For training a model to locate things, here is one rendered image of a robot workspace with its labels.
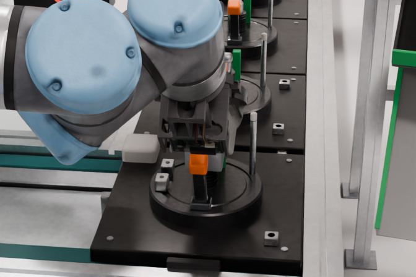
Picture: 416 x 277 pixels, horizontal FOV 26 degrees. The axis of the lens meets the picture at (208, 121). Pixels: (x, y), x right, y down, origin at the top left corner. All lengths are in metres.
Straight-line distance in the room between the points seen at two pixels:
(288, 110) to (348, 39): 0.57
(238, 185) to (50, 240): 0.25
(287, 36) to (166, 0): 0.86
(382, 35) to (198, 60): 0.33
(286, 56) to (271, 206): 0.46
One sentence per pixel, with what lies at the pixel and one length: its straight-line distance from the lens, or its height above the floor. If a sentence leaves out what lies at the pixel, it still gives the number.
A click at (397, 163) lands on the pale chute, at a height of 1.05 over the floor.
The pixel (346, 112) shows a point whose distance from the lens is 1.58.
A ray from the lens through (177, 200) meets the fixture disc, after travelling 1.08.
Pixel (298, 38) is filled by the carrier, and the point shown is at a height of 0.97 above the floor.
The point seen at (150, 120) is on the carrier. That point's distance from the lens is 1.30.
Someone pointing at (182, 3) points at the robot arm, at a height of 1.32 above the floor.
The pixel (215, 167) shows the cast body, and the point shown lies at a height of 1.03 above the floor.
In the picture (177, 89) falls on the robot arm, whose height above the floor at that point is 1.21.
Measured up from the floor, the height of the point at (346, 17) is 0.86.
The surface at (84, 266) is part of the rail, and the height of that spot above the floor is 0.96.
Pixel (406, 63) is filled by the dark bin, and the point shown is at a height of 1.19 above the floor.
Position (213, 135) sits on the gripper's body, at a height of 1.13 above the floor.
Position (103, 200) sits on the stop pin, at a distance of 1.14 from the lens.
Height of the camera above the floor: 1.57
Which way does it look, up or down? 28 degrees down
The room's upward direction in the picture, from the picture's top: straight up
